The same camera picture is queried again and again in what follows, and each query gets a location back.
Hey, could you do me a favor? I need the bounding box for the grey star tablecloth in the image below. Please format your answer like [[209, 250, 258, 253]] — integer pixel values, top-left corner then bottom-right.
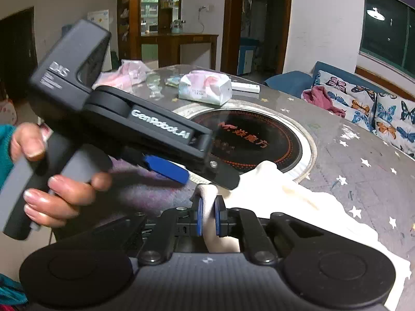
[[97, 64, 415, 311]]

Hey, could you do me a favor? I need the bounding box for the dark window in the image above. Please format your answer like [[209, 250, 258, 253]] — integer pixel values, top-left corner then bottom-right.
[[361, 0, 414, 76]]

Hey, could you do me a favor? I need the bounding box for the butterfly pillow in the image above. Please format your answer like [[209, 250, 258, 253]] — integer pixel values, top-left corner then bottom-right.
[[312, 70, 377, 131], [374, 93, 415, 158]]

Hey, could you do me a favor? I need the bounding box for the black round induction cooktop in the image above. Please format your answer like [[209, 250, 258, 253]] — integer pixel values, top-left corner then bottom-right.
[[191, 109, 302, 173]]

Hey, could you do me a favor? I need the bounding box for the pink garment on sofa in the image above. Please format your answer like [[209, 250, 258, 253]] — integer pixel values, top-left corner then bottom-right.
[[301, 86, 346, 118]]

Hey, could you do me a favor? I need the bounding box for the cream garment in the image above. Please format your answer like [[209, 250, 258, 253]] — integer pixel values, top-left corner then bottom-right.
[[188, 159, 412, 311]]

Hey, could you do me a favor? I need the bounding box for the right butterfly pillow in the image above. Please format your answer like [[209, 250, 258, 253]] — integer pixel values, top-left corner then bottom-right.
[[374, 93, 415, 158]]

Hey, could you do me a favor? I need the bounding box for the person's left hand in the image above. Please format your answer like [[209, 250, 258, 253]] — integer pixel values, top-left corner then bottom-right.
[[9, 121, 114, 228]]

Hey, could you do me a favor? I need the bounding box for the dark wooden door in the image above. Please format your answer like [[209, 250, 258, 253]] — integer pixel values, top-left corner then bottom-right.
[[220, 0, 291, 78]]

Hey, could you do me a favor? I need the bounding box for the teal sweater forearm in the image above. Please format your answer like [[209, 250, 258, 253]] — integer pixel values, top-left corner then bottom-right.
[[0, 124, 16, 188]]

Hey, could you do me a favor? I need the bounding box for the pink white tissue pack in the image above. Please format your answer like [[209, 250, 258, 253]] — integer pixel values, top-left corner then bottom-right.
[[178, 70, 232, 106]]

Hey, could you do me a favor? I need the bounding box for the white remote control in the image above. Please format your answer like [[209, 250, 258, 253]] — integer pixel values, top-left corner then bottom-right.
[[231, 81, 260, 94]]

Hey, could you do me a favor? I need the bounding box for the pink cloth on table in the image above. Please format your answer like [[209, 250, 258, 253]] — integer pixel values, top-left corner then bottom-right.
[[92, 60, 152, 93]]

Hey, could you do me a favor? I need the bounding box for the wooden sideboard cabinet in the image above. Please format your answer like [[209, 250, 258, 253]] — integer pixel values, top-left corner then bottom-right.
[[117, 0, 218, 69]]

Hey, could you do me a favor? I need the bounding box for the blue corner sofa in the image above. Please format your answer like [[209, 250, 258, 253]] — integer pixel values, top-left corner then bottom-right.
[[263, 60, 415, 159]]

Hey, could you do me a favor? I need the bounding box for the left butterfly pillow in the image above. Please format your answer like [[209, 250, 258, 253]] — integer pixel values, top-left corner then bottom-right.
[[312, 70, 377, 131]]

